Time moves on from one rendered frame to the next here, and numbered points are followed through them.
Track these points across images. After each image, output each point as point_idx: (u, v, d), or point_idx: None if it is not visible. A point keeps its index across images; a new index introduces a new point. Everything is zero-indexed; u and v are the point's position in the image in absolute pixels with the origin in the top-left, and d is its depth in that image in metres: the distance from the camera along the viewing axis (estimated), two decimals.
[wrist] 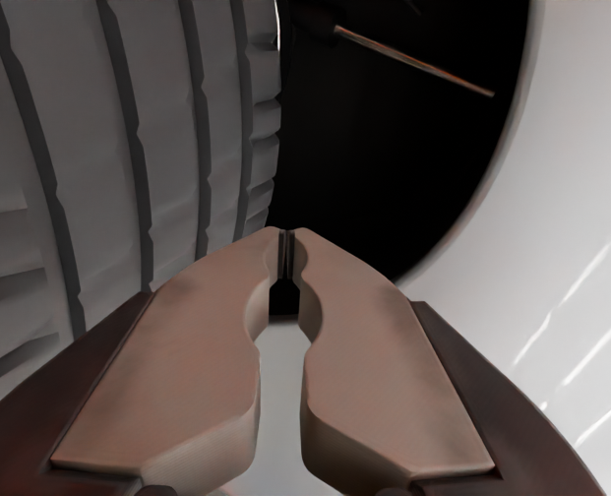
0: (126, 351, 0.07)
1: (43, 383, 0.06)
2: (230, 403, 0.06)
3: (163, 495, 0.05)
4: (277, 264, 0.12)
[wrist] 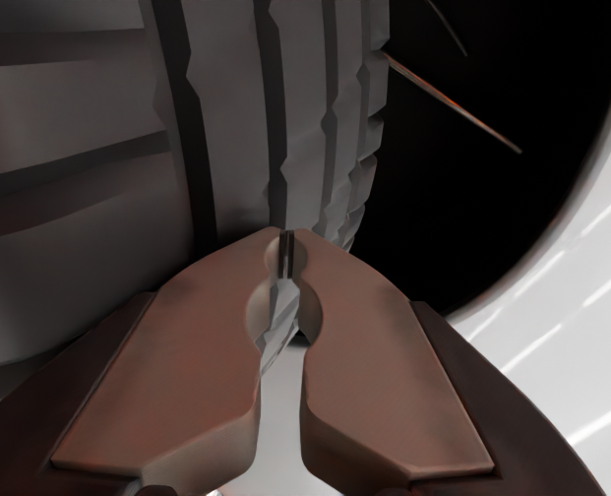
0: (127, 351, 0.07)
1: (44, 383, 0.06)
2: (231, 403, 0.06)
3: (163, 495, 0.05)
4: (278, 264, 0.12)
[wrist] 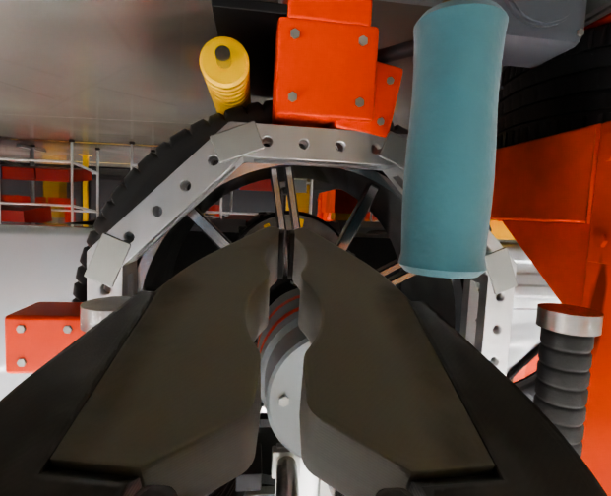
0: (126, 351, 0.07)
1: (43, 383, 0.06)
2: (230, 403, 0.06)
3: (163, 495, 0.05)
4: (277, 264, 0.12)
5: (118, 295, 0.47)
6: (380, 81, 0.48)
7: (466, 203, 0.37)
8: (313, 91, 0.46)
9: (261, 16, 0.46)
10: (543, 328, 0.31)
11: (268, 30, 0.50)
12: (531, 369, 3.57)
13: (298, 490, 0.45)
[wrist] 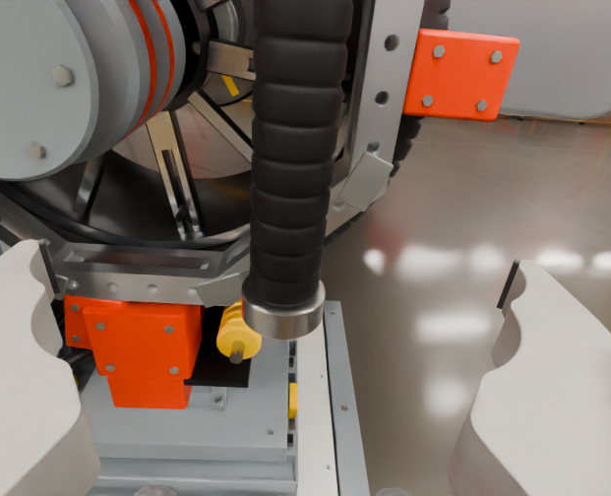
0: None
1: None
2: (53, 420, 0.06)
3: (163, 495, 0.05)
4: (49, 279, 0.11)
5: (359, 140, 0.38)
6: (86, 337, 0.49)
7: None
8: (150, 333, 0.48)
9: (208, 374, 0.54)
10: None
11: (205, 355, 0.57)
12: None
13: None
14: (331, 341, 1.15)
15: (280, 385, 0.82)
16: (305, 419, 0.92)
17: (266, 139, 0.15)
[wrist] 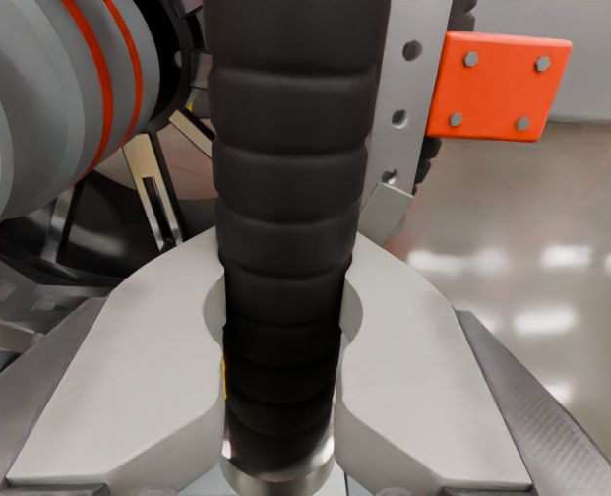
0: (80, 360, 0.07)
1: None
2: (195, 399, 0.06)
3: (163, 495, 0.05)
4: None
5: (372, 167, 0.31)
6: None
7: None
8: None
9: None
10: None
11: None
12: None
13: None
14: (338, 362, 1.08)
15: None
16: None
17: (235, 240, 0.09)
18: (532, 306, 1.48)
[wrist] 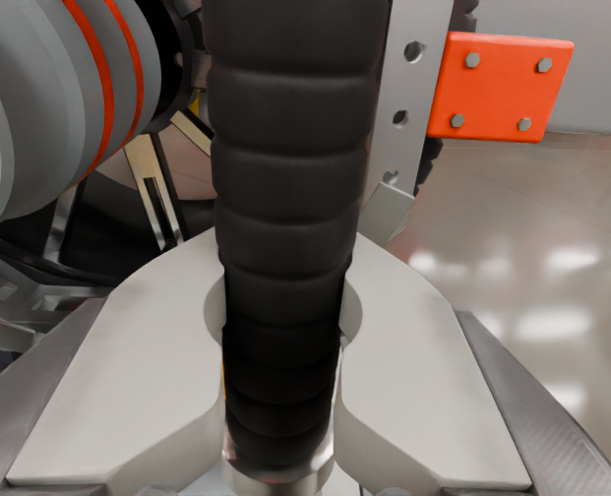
0: (80, 360, 0.07)
1: None
2: (195, 399, 0.06)
3: (163, 495, 0.05)
4: None
5: (373, 168, 0.31)
6: None
7: None
8: None
9: None
10: None
11: None
12: None
13: None
14: None
15: None
16: (330, 494, 0.78)
17: (234, 240, 0.09)
18: (554, 323, 1.41)
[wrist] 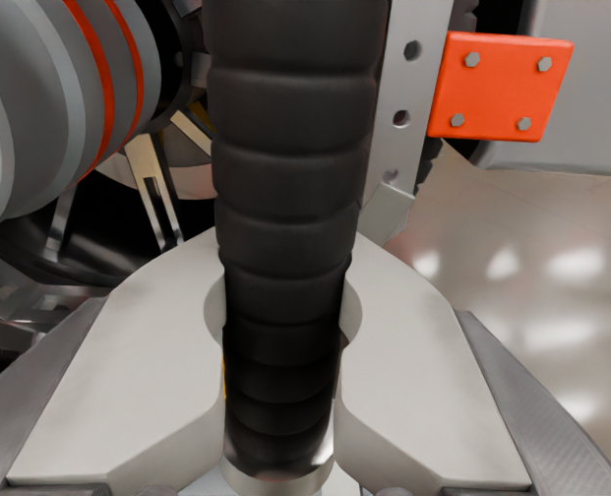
0: (80, 359, 0.07)
1: None
2: (195, 399, 0.06)
3: (163, 495, 0.05)
4: None
5: (373, 167, 0.31)
6: None
7: None
8: None
9: None
10: None
11: None
12: None
13: None
14: None
15: None
16: None
17: (234, 239, 0.09)
18: (594, 372, 1.22)
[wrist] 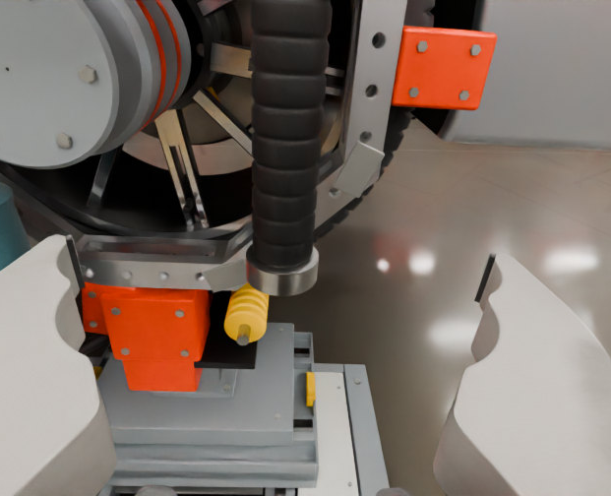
0: None
1: None
2: (73, 414, 0.06)
3: (163, 495, 0.05)
4: (75, 273, 0.11)
5: (351, 130, 0.41)
6: (102, 323, 0.53)
7: None
8: (161, 317, 0.51)
9: (215, 357, 0.57)
10: None
11: (213, 341, 0.60)
12: None
13: None
14: (357, 427, 0.91)
15: (286, 373, 0.85)
16: None
17: (263, 120, 0.19)
18: None
